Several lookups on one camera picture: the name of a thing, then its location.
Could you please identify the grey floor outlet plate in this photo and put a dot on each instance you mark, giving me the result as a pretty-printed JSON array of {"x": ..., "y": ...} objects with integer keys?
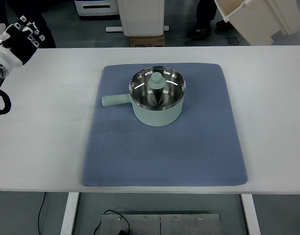
[{"x": 233, "y": 41}]

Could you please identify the white table leg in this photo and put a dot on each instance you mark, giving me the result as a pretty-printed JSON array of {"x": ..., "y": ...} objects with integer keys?
[
  {"x": 70, "y": 213},
  {"x": 250, "y": 214}
]

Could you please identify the metal base plate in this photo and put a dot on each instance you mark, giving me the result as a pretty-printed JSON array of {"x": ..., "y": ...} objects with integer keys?
[{"x": 161, "y": 224}]

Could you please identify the cardboard box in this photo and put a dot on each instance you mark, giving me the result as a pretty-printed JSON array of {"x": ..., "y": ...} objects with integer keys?
[{"x": 148, "y": 41}]

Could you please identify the white table leg right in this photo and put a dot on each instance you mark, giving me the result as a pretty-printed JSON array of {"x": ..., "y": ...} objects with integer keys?
[{"x": 250, "y": 214}]

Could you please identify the white appliance with slot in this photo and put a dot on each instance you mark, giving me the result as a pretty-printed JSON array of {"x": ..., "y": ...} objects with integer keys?
[{"x": 88, "y": 8}]

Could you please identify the cream plastic bin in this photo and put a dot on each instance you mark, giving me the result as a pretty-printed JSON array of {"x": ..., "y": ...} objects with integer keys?
[{"x": 258, "y": 20}]

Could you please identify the white cabinet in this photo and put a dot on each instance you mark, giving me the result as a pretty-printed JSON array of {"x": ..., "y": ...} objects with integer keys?
[{"x": 140, "y": 18}]

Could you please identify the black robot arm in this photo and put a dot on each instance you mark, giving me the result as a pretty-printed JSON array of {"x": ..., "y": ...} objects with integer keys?
[{"x": 18, "y": 43}]

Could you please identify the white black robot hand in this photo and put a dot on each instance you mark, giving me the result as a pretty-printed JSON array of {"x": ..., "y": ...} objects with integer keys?
[{"x": 18, "y": 43}]

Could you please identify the white table leg left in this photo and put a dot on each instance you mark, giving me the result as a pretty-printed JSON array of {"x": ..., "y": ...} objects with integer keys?
[{"x": 70, "y": 213}]

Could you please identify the blue quilted mat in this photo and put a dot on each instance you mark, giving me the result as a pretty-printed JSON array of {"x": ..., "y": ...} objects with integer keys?
[{"x": 200, "y": 148}]

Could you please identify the green pot with handle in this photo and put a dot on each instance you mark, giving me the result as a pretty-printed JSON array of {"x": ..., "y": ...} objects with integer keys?
[{"x": 154, "y": 118}]

